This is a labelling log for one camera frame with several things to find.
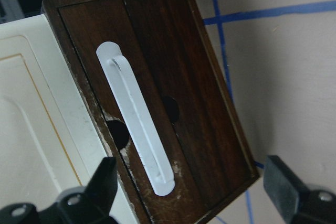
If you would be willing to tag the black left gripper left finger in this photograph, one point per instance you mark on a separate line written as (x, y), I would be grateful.
(83, 204)

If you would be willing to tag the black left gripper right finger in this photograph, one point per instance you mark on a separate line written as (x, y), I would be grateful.
(296, 201)

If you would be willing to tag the dark wooden drawer cabinet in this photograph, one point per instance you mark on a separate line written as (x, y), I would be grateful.
(171, 56)

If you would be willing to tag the white drawer handle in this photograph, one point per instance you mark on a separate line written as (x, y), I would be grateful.
(138, 120)

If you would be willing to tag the cream plastic storage box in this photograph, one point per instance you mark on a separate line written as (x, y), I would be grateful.
(49, 141)

